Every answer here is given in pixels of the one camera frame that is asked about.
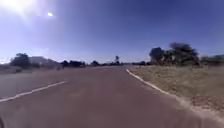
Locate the row of distant trees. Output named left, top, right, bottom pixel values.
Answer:
left=59, top=55, right=149, bottom=68

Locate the reddish grey asphalt road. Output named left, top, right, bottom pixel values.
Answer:
left=0, top=65, right=224, bottom=128

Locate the pale concrete kerb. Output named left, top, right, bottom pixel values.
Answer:
left=125, top=68, right=224, bottom=125

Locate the clump of dark trees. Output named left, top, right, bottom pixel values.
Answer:
left=148, top=42, right=201, bottom=67

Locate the building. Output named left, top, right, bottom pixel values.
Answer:
left=28, top=55, right=61, bottom=70

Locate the dry yellowish grass field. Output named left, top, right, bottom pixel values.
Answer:
left=128, top=64, right=224, bottom=113

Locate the dark tree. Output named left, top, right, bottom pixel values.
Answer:
left=9, top=52, right=32, bottom=70

